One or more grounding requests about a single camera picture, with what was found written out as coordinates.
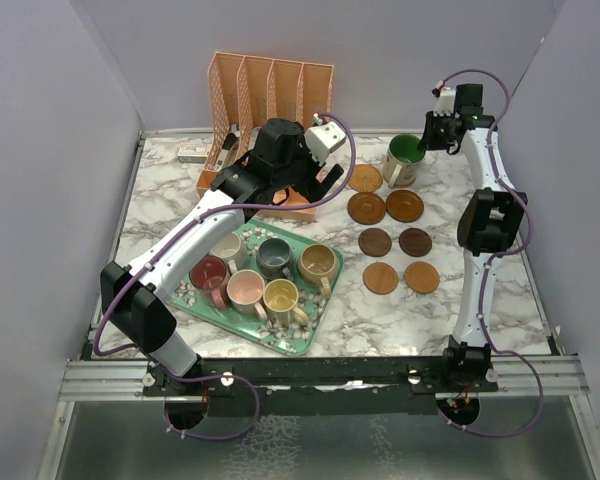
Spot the woven rattan coaster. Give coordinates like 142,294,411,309
349,164,384,193

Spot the green mug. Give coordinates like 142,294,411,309
382,134,426,188

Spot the brown wooden ringed coaster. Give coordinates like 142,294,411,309
386,190,424,223

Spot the dark walnut coaster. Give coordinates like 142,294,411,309
358,228,392,257
398,228,432,258

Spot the light orange wooden coaster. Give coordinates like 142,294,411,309
363,262,399,295

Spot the maroon red mug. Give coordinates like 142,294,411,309
189,255,229,310

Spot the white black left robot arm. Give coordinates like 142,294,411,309
100,113,355,395

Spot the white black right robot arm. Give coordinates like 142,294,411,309
419,82,527,391

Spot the black white stapler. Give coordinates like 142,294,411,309
214,132,239,171

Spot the dark grey blue mug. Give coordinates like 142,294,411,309
256,238,294,281

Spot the orange plastic desk organizer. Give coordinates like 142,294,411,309
196,52,334,196

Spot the tan brown mug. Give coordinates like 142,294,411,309
297,244,339,299

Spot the beige grey mug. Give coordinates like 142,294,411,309
210,232,248,275

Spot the small white staples box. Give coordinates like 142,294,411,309
176,142,212,164

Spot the yellow mug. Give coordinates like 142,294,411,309
263,279,309,327

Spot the pink mug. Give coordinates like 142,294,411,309
227,269,268,322

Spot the green floral tray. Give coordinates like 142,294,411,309
170,219,328,356

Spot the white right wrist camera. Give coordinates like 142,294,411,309
432,86,456,117

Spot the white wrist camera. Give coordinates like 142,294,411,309
305,121,346,166
432,86,456,117

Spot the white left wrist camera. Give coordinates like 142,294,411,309
305,121,346,166

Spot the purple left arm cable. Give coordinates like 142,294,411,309
92,110,357,357

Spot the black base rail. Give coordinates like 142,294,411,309
143,349,498,417

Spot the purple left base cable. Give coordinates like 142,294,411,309
163,371,261,442

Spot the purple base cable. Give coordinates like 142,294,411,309
438,347,546,439
163,371,261,442

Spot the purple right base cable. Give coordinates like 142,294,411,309
438,347,546,439

